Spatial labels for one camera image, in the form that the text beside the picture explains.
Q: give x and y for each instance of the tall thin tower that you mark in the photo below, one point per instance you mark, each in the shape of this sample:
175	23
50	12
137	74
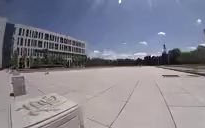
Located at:
164	50

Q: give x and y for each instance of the pale concrete slab plaza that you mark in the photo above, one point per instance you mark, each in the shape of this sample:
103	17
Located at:
130	100

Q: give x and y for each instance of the inscribed pale stone block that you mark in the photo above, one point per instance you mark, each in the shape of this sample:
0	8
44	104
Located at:
43	110

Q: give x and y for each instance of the small pale stone block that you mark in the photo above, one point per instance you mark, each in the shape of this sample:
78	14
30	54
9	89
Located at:
18	86

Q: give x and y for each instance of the dark drain grate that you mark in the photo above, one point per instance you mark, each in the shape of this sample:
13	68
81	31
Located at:
170	75

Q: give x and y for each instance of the clump of green trees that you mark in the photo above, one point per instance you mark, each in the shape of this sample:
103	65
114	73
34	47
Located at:
190	56

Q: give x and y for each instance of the white building with dark windows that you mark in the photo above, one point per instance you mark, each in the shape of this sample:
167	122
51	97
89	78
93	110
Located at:
40	40

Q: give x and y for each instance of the raised kerb edge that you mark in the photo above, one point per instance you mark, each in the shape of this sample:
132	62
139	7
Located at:
190	70

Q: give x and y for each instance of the row of small trees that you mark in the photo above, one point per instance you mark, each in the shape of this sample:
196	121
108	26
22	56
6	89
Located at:
50	60

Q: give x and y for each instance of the distant dark tree line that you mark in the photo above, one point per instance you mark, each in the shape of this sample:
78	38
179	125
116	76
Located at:
123	62

